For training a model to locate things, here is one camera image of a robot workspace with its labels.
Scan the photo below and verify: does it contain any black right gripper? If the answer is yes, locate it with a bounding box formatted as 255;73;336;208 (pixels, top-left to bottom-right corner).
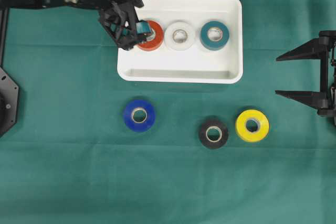
275;30;335;125

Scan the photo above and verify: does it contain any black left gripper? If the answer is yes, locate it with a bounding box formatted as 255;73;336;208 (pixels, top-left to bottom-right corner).
78;0;154;50

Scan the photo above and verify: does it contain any red tape roll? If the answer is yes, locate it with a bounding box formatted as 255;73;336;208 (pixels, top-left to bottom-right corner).
137;19;164;51

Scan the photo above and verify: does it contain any white tape roll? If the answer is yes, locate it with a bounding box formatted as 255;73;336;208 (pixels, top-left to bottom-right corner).
164;21;196;51

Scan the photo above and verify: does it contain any teal tape roll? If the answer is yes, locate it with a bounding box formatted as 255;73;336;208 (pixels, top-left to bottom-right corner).
199;20;230;51

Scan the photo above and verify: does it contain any yellow tape roll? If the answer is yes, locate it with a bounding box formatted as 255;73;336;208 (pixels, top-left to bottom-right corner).
235;109;270;143

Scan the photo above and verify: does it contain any blue tape roll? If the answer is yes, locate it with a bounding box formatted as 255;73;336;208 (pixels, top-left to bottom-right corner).
123;99;156;132

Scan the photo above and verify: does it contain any black tape roll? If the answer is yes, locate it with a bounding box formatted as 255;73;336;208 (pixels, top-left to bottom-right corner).
198;119;229;150

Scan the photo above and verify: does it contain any white rectangular plastic tray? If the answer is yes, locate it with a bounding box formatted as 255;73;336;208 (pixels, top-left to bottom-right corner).
117;0;244;84

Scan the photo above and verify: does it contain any black table edge frame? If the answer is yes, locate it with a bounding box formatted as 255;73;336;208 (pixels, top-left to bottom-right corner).
0;8;9;67

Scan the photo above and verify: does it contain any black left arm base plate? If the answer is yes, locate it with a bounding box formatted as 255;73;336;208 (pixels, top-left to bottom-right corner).
1;68;19;137

